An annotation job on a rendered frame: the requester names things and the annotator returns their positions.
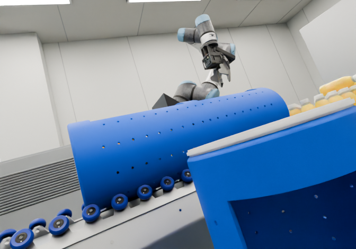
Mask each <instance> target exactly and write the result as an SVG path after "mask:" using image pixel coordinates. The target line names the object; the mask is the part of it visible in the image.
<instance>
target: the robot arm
mask: <svg viewBox="0 0 356 249"><path fill-rule="evenodd" d="M195 24H196V29H192V28H180V29H179V30H178V32H177V39H178V41H180V42H186V43H188V44H190V45H191V46H193V47H194V48H196V49H198V51H199V53H201V54H202V56H203V59H202V63H203V66H204V64H205V66H206V67H205V66H204V69H205V70H209V69H210V72H209V74H208V77H207V79H206V81H205V82H203V83H202V84H201V86H197V84H196V83H195V82H193V81H188V80H187V81H182V82H181V83H180V84H179V86H178V87H177V90H176V92H175V94H174V96H173V99H175V100H177V101H178V102H180V103H181V102H186V101H192V100H197V101H200V100H205V99H210V98H214V97H219V96H220V91H219V88H218V85H219V86H220V87H223V84H224V83H223V79H222V75H223V74H224V75H226V76H227V79H228V81H229V82H230V65H229V64H231V63H232V62H233V61H234V60H235V58H236V56H235V52H236V46H235V44H233V43H221V42H217V41H218V37H217V34H216V32H215V30H214V28H213V26H212V23H211V19H210V17H209V16H208V15H207V14H202V15H200V16H198V17H197V18H196V20H195Z"/></svg>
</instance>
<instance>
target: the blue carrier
mask: <svg viewBox="0 0 356 249"><path fill-rule="evenodd" d="M289 116H290V114H289V110H288V107H287V105H286V103H285V101H284V100H283V98H282V97H281V96H280V95H279V94H278V93H277V92H275V91H273V90H271V89H269V88H264V87H260V88H254V89H250V90H247V91H245V92H241V93H236V94H231V95H225V96H220V97H214V98H210V99H205V100H200V101H197V100H192V101H186V102H181V103H177V104H176V105H173V106H167V107H164V108H159V109H153V110H148V111H143V112H137V113H132V114H126V115H121V116H117V117H112V118H106V119H101V120H96V121H89V120H85V121H80V122H74V123H69V124H68V125H67V130H68V134H69V139H70V144H71V147H72V152H73V157H74V161H75V166H76V170H77V175H78V180H79V184H80V188H81V193H82V197H83V202H84V207H86V206H87V205H89V204H96V205H98V206H99V207H100V210H102V209H105V208H107V207H110V206H112V205H111V200H112V198H113V197H114V196H115V195H116V194H120V193H122V194H124V195H126V196H127V198H128V199H131V198H133V197H136V196H137V190H138V188H139V187H140V186H141V185H144V184H146V185H149V186H150V187H151V188H152V190H154V189H157V188H159V187H161V186H160V182H161V179H162V178H163V177H166V176H169V177H171V178H172V179H173V180H174V181H177V180H180V179H181V172H182V171H183V170H185V169H189V167H188V163H187V161H188V158H189V156H187V154H186V153H187V152H188V150H190V149H193V148H196V147H199V146H202V145H204V144H208V143H211V142H213V141H216V140H220V139H223V138H226V137H229V136H232V135H235V134H238V133H240V132H243V131H247V130H250V129H253V128H256V127H259V126H262V125H265V124H268V123H271V122H274V121H277V120H280V119H284V118H287V117H289ZM159 133H160V134H159ZM146 136H147V137H146ZM132 139H133V140H132ZM118 143H120V144H118ZM102 147H104V148H102ZM159 158H160V159H159ZM146 162H147V164H146ZM132 167H133V168H132ZM117 171H118V173H117Z"/></svg>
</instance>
